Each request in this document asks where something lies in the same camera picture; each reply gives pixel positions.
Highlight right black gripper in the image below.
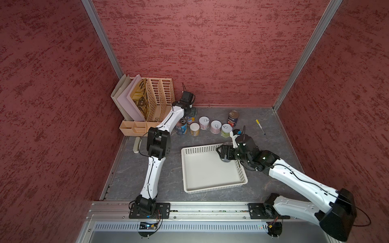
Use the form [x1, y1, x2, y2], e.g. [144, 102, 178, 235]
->
[216, 144, 251, 163]

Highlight yellow labelled tall can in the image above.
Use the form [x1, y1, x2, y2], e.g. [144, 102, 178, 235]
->
[186, 116, 196, 126]

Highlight dark red labelled can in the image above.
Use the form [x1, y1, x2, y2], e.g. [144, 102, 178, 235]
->
[227, 110, 240, 127]

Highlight white perforated plastic basket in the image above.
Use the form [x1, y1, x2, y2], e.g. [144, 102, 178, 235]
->
[181, 144, 248, 194]

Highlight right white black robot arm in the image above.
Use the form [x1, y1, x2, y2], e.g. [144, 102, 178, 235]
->
[216, 143, 359, 242]

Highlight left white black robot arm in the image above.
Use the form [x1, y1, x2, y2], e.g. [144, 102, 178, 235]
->
[134, 101, 193, 217]

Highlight small pink can rear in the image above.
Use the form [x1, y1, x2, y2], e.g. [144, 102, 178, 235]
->
[199, 116, 210, 130]

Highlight small pink can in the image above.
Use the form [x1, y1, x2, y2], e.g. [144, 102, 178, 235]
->
[210, 120, 222, 134]
[199, 116, 210, 130]

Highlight small yellow can white lid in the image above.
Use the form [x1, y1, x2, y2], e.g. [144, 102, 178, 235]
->
[189, 123, 200, 136]

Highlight beige plastic file organizer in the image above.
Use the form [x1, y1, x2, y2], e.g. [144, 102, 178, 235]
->
[120, 77, 175, 137]

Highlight small green can white lid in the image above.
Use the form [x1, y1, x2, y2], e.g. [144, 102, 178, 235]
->
[220, 124, 233, 138]

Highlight yellow white marker pen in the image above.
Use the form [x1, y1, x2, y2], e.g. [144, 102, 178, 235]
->
[256, 119, 266, 135]

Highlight small pink can middle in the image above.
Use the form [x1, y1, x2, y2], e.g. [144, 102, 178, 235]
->
[210, 120, 222, 134]

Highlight brown patterned magazine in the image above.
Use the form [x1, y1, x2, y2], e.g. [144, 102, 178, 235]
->
[130, 78, 150, 121]

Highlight beige eraser block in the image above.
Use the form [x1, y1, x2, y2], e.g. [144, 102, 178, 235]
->
[133, 137, 141, 153]

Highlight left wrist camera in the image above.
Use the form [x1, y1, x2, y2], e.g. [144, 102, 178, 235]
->
[180, 91, 196, 106]

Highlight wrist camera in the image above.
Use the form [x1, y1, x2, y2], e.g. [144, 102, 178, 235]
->
[230, 129, 242, 148]
[180, 91, 196, 106]

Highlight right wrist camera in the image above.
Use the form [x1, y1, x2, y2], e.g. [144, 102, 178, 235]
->
[230, 129, 242, 148]

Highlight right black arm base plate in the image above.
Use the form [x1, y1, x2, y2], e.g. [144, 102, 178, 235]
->
[248, 203, 290, 220]

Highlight aluminium front rail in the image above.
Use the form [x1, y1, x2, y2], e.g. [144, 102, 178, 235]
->
[87, 201, 319, 221]

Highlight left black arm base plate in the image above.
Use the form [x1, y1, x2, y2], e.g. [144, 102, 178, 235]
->
[128, 202, 171, 219]

